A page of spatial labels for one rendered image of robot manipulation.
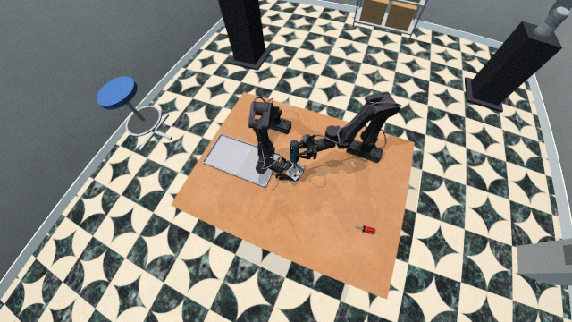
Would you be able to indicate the blue electric screwdriver barrel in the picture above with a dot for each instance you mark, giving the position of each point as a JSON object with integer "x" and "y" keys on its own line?
{"x": 294, "y": 150}

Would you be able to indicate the red screwdriver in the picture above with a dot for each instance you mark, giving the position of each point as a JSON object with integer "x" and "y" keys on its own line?
{"x": 368, "y": 229}

